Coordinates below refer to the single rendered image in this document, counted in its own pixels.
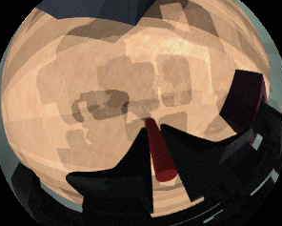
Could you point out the dark red peg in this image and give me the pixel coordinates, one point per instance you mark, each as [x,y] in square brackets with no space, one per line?
[162,160]

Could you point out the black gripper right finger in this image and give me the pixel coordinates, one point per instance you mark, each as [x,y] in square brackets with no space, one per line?
[198,160]

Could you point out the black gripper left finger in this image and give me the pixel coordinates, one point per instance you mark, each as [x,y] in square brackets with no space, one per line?
[131,176]

